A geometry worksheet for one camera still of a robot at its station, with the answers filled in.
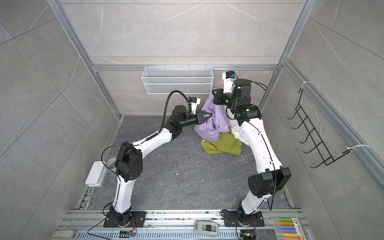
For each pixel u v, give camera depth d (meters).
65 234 0.67
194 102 0.75
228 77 0.60
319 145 0.63
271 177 0.41
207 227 0.68
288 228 0.70
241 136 0.99
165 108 0.67
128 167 0.53
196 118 0.74
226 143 1.01
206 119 0.79
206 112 0.80
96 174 0.84
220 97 0.63
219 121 0.76
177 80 1.01
